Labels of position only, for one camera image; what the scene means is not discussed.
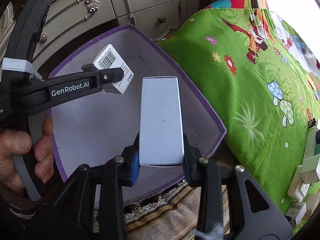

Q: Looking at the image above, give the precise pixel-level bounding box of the person's left hand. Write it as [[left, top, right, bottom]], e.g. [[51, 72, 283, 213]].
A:
[[1, 114, 54, 202]]

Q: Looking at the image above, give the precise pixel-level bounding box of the purple cardboard storage box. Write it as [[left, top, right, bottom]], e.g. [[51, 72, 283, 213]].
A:
[[49, 24, 228, 204]]

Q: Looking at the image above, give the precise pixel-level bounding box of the white barcode carton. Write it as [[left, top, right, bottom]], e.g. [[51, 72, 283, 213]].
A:
[[93, 44, 134, 94]]

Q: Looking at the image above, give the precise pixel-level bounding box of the green cartoon tablecloth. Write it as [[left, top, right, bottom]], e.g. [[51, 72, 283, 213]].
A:
[[158, 0, 319, 212]]

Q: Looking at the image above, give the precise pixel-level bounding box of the striped rug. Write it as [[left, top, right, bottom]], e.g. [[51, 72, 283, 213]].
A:
[[93, 179, 231, 240]]

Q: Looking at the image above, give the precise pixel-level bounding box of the cream ornate dresser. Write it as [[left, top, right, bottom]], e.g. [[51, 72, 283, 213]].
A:
[[0, 0, 208, 68]]

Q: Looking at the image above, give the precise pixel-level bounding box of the plain white rectangular box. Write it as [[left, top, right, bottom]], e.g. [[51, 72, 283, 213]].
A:
[[139, 76, 184, 167]]

